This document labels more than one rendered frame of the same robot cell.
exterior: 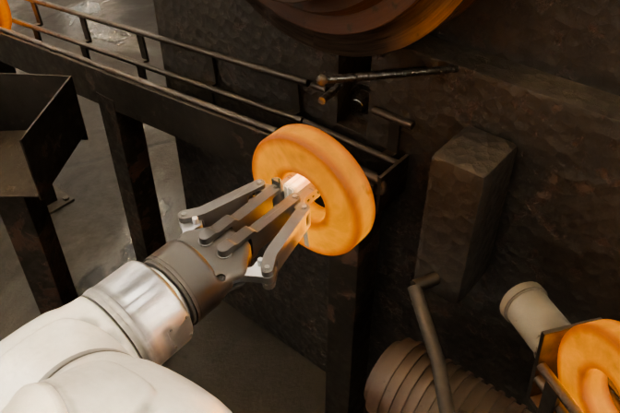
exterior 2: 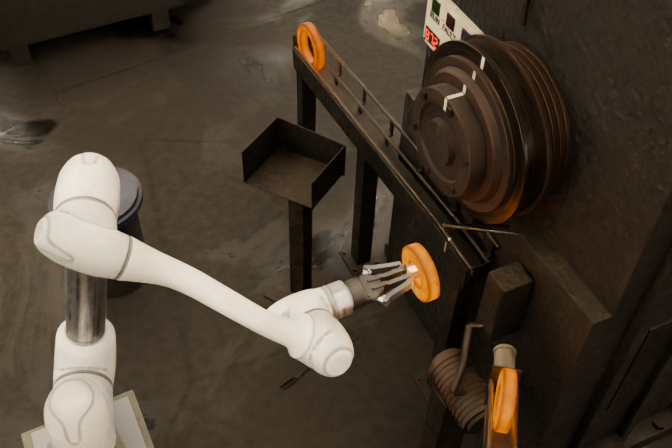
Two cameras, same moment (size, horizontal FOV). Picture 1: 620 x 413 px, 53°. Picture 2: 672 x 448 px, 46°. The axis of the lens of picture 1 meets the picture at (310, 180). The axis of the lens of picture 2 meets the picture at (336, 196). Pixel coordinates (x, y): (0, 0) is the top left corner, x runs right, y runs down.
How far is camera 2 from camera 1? 1.40 m
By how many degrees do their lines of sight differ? 20
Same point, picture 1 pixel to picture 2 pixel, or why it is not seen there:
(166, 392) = (336, 328)
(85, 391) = (318, 320)
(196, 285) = (359, 297)
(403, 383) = (446, 367)
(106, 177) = (351, 163)
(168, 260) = (352, 285)
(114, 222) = (347, 201)
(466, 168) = (499, 284)
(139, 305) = (338, 298)
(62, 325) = (314, 296)
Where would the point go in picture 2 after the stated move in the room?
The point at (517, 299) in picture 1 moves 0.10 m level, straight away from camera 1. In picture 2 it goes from (499, 349) to (525, 330)
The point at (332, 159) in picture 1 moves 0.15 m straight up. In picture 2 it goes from (426, 267) to (433, 227)
